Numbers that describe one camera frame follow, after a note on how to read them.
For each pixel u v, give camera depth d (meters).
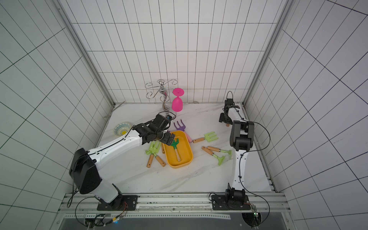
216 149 0.92
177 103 0.95
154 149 0.92
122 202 0.70
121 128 1.03
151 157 0.88
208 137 0.98
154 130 0.61
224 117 0.95
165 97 0.95
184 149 0.93
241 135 0.62
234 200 0.64
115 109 1.17
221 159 0.89
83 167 0.41
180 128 1.03
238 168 0.63
